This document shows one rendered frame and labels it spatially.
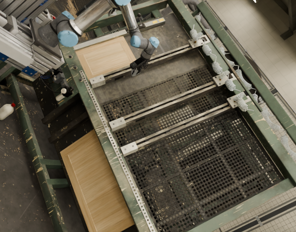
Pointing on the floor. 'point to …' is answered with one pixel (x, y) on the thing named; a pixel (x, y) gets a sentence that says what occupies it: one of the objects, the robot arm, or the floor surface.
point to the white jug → (4, 111)
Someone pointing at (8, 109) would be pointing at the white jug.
